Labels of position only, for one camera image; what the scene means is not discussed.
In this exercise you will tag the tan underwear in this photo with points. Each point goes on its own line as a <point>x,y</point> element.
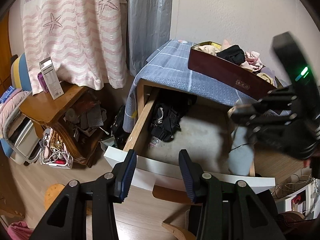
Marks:
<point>267,77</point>

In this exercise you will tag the light blue underwear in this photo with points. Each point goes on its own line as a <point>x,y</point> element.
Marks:
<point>241,155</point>

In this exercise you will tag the beige underwear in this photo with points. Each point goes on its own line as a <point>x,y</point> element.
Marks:
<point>207,49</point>

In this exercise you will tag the wooden wardrobe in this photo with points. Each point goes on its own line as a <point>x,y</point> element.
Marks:
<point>5,55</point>

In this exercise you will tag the pink cloth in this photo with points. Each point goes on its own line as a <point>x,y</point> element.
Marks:
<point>18,231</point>

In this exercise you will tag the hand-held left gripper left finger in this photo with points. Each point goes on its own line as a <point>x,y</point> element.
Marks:
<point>127,172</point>

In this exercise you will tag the black folded underwear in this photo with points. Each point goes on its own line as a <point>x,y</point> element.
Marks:
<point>232,55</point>

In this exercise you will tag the pink cushion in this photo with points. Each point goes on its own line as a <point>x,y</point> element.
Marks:
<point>12,107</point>

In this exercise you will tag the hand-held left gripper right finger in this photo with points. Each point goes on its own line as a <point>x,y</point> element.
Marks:
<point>186,175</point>

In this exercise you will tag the pink starfish curtain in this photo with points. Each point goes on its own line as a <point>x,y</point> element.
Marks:
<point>75,30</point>

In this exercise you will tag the round wooden stool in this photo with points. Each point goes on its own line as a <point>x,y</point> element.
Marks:
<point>53,196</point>

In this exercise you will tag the blue pleated item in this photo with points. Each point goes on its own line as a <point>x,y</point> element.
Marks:
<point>7,95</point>

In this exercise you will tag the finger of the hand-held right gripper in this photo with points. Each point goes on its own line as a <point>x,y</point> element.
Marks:
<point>265,105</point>
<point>275,137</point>

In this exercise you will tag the grey cloth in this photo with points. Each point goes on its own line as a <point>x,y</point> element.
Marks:
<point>92,117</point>

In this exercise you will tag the black lace underwear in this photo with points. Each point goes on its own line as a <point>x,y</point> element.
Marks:
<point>165,120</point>

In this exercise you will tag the black bag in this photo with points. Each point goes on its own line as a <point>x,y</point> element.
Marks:
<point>118,127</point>

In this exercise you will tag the peach pink underwear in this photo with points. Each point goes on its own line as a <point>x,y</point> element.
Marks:
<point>227,44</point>

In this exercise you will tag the silver curtain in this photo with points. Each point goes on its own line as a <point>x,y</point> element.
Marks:
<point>147,30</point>

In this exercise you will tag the blue patterned table cover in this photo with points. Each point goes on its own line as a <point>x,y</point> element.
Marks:
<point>170,80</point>

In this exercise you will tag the wooden side table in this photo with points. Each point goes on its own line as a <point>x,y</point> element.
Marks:
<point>50,105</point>

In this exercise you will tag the wooden drawer with white front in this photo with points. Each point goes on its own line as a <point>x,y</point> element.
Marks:
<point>205,140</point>

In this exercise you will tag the maroon box with gold interior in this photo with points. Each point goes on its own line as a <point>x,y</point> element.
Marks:
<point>225,75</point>

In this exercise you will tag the purple packet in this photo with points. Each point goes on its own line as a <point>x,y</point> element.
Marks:
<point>41,80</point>

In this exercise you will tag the white carton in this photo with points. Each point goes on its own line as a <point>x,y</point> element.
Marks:
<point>51,80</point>

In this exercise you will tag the light pink underwear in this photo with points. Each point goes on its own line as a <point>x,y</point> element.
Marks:
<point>253,60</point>

